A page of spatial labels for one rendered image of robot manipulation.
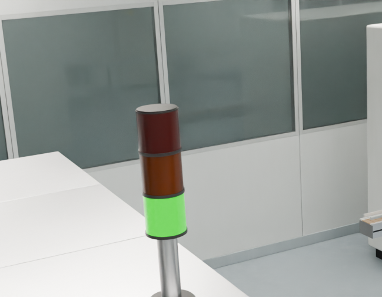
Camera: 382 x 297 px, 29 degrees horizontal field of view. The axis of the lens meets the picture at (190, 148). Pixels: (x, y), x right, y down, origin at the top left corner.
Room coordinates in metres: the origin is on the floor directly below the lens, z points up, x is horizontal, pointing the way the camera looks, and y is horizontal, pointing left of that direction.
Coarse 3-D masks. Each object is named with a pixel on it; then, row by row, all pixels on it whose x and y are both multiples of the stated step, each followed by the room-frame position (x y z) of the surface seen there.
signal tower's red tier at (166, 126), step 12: (144, 120) 0.81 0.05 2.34; (156, 120) 0.81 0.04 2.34; (168, 120) 0.81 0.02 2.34; (144, 132) 0.81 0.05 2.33; (156, 132) 0.81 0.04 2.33; (168, 132) 0.81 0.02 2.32; (144, 144) 0.82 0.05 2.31; (156, 144) 0.81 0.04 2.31; (168, 144) 0.81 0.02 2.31; (180, 144) 0.83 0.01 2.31
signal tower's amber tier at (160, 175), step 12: (144, 156) 0.82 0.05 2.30; (168, 156) 0.81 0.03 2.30; (180, 156) 0.83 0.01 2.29; (144, 168) 0.82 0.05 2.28; (156, 168) 0.81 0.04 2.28; (168, 168) 0.81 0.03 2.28; (180, 168) 0.82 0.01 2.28; (144, 180) 0.82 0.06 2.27; (156, 180) 0.81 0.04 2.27; (168, 180) 0.81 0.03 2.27; (180, 180) 0.82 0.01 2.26; (144, 192) 0.82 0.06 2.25; (156, 192) 0.81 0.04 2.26; (168, 192) 0.81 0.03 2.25
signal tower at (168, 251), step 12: (144, 108) 0.83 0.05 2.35; (156, 108) 0.83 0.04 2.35; (168, 108) 0.82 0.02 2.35; (156, 156) 0.81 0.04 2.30; (180, 192) 0.82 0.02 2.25; (168, 240) 0.82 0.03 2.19; (168, 252) 0.82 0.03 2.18; (168, 264) 0.82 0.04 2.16; (168, 276) 0.82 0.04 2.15; (168, 288) 0.82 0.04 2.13; (180, 288) 0.83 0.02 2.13
